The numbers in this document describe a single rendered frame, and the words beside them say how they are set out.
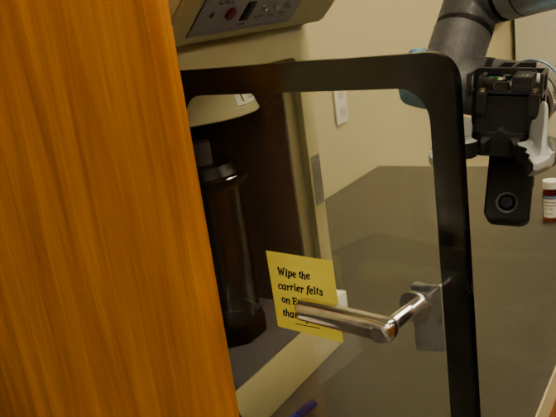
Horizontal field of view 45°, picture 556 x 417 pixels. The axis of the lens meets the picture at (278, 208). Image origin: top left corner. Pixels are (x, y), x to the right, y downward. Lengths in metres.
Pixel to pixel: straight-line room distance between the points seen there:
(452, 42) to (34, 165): 0.52
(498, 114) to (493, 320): 0.46
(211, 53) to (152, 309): 0.29
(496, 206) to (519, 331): 0.35
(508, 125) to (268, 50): 0.31
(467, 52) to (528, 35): 2.80
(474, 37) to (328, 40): 1.01
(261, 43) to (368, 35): 1.30
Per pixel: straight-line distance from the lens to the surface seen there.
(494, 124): 0.70
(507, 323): 1.08
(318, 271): 0.58
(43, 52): 0.64
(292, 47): 0.89
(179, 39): 0.66
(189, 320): 0.61
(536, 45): 3.69
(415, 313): 0.52
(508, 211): 0.74
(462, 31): 0.91
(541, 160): 0.61
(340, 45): 1.95
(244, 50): 0.80
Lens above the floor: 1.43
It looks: 16 degrees down
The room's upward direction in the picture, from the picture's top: 8 degrees counter-clockwise
